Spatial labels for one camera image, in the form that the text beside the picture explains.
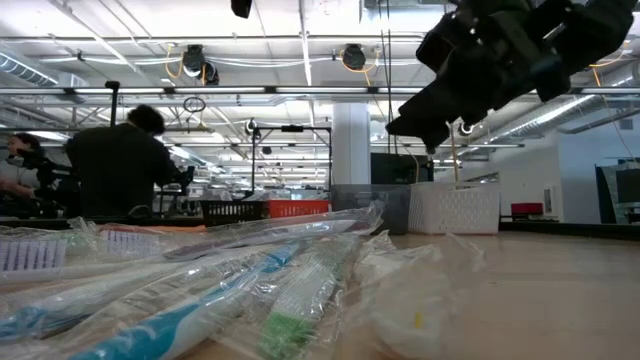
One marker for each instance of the blue toothbrush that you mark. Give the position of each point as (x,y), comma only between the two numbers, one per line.
(30,320)
(150,335)

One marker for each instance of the black perforated basket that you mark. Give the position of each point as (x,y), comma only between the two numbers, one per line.
(230,214)

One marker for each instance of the silver ventilation duct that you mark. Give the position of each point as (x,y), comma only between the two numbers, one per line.
(550,116)

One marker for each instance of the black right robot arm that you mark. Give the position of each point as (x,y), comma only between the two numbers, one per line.
(600,25)

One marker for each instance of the white perforated basket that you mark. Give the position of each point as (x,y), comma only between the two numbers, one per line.
(455,210)

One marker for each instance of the black monitor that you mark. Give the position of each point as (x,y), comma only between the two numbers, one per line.
(400,169)

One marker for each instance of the white building column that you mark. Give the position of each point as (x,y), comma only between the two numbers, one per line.
(350,145)

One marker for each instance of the black stand frame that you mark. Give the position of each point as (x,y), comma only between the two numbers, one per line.
(254,165)

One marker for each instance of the green toothbrush in wrapper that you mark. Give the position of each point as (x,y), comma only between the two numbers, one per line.
(285,335)

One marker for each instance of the orange flat mat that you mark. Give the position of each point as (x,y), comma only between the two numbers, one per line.
(150,229)

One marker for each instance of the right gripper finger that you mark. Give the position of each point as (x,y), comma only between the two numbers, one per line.
(445,107)
(436,140)

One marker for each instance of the orange perforated basket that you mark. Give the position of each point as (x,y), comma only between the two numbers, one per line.
(300,208)

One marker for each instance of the person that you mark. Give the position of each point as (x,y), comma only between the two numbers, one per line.
(120,170)
(20,170)

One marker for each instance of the dark partition panel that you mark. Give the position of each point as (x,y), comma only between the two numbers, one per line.
(620,190)

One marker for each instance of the grey translucent bin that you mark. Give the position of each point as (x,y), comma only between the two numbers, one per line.
(395,210)

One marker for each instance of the red box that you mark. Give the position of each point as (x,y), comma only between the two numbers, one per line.
(526,209)

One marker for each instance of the long ceiling light strip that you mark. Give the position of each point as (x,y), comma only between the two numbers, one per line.
(320,91)

